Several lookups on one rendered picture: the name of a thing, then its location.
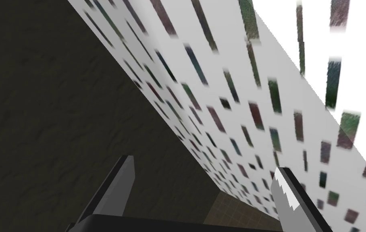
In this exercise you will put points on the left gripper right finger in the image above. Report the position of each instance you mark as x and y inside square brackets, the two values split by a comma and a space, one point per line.
[291, 209]

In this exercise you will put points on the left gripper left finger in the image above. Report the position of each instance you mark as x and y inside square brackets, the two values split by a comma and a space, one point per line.
[114, 193]

